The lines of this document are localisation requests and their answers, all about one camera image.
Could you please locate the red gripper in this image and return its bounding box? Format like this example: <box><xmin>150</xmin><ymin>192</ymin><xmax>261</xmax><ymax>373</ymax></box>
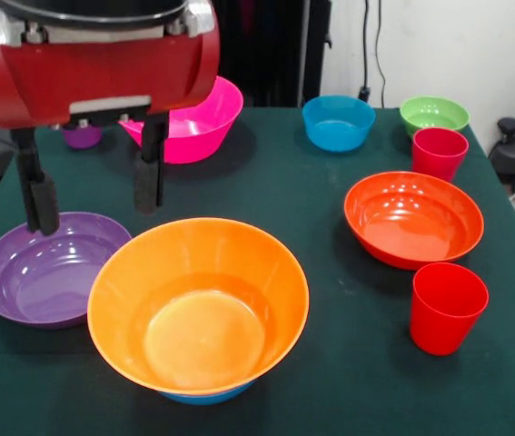
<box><xmin>0</xmin><ymin>6</ymin><xmax>221</xmax><ymax>237</ymax></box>

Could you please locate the purple bowl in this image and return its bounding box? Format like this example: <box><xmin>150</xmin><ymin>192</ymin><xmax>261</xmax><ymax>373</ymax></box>
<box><xmin>0</xmin><ymin>211</ymin><xmax>134</xmax><ymax>330</ymax></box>

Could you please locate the orange bowl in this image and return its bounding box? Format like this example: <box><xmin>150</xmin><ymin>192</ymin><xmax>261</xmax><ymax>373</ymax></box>
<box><xmin>86</xmin><ymin>217</ymin><xmax>311</xmax><ymax>394</ymax></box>

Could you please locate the large blue bowl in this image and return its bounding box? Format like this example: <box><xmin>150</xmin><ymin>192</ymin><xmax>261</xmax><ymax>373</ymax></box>
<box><xmin>159</xmin><ymin>381</ymin><xmax>256</xmax><ymax>407</ymax></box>

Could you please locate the purple cup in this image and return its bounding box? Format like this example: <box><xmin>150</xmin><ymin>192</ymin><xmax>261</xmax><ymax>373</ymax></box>
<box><xmin>62</xmin><ymin>125</ymin><xmax>104</xmax><ymax>150</ymax></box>

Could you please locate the pink bowl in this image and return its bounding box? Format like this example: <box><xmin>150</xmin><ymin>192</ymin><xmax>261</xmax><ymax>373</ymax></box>
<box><xmin>118</xmin><ymin>75</ymin><xmax>244</xmax><ymax>164</ymax></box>

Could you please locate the small blue bowl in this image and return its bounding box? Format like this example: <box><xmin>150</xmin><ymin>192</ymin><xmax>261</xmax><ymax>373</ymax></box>
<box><xmin>302</xmin><ymin>94</ymin><xmax>377</xmax><ymax>153</ymax></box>

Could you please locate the dark green tablecloth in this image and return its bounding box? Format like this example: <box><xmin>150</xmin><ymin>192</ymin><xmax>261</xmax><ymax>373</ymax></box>
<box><xmin>0</xmin><ymin>104</ymin><xmax>515</xmax><ymax>436</ymax></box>

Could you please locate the red-orange bowl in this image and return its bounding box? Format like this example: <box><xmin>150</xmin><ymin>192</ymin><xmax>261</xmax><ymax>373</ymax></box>
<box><xmin>343</xmin><ymin>171</ymin><xmax>486</xmax><ymax>272</ymax></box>

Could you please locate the crimson cup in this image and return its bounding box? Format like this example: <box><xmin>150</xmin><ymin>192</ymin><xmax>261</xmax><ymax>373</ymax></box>
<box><xmin>411</xmin><ymin>127</ymin><xmax>470</xmax><ymax>183</ymax></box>

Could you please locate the red cup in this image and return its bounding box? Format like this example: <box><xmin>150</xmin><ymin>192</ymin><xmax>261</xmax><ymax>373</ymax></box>
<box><xmin>409</xmin><ymin>262</ymin><xmax>490</xmax><ymax>357</ymax></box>

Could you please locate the black wall cable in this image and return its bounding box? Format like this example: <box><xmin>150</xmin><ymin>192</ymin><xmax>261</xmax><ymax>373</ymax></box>
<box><xmin>359</xmin><ymin>0</ymin><xmax>373</xmax><ymax>104</ymax></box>
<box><xmin>373</xmin><ymin>0</ymin><xmax>388</xmax><ymax>109</ymax></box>

